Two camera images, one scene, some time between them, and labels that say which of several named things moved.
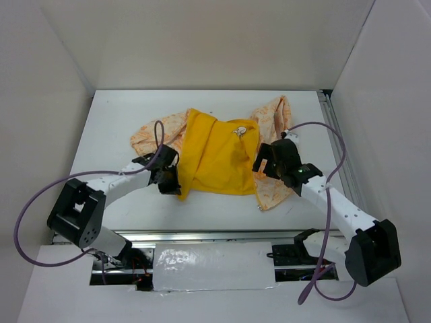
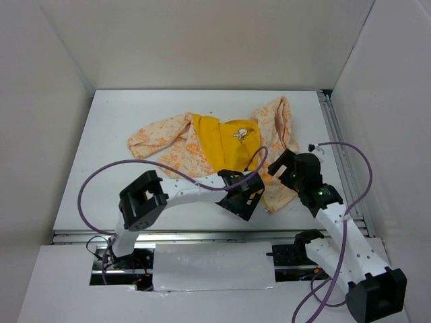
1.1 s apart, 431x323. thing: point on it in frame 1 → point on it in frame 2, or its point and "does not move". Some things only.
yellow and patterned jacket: (216, 157) does not move
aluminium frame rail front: (219, 236) does not move
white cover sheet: (209, 266) does not move
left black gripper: (174, 188) → (244, 209)
